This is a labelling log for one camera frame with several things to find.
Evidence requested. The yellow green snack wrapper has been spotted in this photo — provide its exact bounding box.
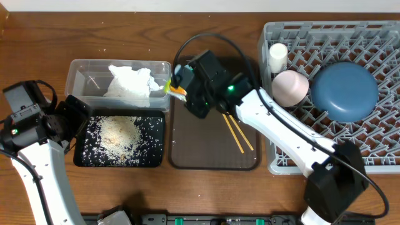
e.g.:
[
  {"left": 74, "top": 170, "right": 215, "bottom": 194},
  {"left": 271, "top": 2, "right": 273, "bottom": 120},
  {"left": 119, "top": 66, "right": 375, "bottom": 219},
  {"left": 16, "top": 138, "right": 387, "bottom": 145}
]
[{"left": 163, "top": 79, "right": 187, "bottom": 103}]

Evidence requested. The wooden chopstick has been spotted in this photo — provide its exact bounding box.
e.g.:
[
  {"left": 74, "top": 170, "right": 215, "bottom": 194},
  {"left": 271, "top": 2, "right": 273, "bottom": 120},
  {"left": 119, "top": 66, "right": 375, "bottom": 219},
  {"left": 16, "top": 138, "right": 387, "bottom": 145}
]
[
  {"left": 229, "top": 115, "right": 254, "bottom": 151},
  {"left": 222, "top": 114, "right": 244, "bottom": 154}
]

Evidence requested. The pile of rice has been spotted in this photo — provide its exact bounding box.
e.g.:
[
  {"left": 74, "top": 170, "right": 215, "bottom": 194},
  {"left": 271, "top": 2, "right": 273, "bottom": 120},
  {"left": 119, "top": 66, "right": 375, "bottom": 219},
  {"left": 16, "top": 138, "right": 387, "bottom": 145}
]
[{"left": 82, "top": 115, "right": 164, "bottom": 166}]

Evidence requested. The white napkin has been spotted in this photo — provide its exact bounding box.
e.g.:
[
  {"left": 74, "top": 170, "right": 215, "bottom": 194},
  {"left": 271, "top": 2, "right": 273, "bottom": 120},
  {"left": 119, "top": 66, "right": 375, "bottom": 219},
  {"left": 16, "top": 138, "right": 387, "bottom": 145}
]
[{"left": 103, "top": 65, "right": 164, "bottom": 108}]

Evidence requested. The cream cup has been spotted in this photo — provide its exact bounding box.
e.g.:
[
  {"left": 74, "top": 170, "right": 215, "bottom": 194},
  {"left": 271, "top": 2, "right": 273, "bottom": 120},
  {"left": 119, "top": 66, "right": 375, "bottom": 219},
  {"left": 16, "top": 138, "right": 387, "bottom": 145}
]
[{"left": 269, "top": 43, "right": 288, "bottom": 73}]

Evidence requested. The grey dishwasher rack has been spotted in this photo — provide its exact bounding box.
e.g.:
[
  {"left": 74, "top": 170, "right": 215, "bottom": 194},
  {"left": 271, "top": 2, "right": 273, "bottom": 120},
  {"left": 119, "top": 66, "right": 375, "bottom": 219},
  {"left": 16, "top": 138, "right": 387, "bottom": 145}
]
[{"left": 257, "top": 21, "right": 399, "bottom": 174}]

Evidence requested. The dark blue plate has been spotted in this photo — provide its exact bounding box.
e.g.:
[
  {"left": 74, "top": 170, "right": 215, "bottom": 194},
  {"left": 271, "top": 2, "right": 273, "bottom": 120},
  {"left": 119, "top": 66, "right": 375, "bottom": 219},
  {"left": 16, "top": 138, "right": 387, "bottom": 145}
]
[{"left": 311, "top": 62, "right": 379, "bottom": 123}]

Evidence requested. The light blue small bowl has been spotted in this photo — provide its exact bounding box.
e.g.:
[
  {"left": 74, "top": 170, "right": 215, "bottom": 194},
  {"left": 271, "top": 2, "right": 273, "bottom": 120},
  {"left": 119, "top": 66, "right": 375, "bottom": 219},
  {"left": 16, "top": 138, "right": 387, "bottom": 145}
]
[{"left": 174, "top": 64, "right": 194, "bottom": 90}]

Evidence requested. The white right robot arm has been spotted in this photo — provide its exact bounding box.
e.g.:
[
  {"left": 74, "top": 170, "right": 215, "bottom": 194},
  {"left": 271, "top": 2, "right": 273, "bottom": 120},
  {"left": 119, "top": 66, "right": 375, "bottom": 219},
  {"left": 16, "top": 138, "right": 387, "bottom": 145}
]
[{"left": 177, "top": 70, "right": 369, "bottom": 224}]

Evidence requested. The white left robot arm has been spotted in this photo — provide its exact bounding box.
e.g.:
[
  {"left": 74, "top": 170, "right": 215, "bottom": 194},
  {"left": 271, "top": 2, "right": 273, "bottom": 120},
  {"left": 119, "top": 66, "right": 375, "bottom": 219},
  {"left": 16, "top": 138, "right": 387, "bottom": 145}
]
[{"left": 5, "top": 141, "right": 86, "bottom": 224}]

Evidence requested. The black tray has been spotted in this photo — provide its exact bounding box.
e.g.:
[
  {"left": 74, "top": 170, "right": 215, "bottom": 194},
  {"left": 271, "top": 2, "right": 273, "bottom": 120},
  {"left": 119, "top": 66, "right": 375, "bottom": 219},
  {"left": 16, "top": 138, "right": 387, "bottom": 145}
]
[{"left": 72, "top": 109, "right": 166, "bottom": 168}]

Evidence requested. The brown serving tray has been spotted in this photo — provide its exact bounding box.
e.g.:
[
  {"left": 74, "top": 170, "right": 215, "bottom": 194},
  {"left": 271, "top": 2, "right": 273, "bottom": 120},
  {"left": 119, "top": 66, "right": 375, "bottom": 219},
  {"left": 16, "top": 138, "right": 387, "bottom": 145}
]
[{"left": 168, "top": 99, "right": 262, "bottom": 171}]

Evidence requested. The clear plastic bin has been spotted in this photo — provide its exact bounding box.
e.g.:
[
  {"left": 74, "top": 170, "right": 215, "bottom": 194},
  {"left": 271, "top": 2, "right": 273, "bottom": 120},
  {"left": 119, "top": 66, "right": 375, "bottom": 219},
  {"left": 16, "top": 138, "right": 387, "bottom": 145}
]
[{"left": 65, "top": 59, "right": 171, "bottom": 111}]

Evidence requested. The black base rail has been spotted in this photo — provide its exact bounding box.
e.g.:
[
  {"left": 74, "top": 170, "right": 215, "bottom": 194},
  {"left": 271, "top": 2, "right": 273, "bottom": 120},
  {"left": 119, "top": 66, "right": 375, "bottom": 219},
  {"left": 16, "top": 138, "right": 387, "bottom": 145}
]
[{"left": 83, "top": 214, "right": 299, "bottom": 225}]

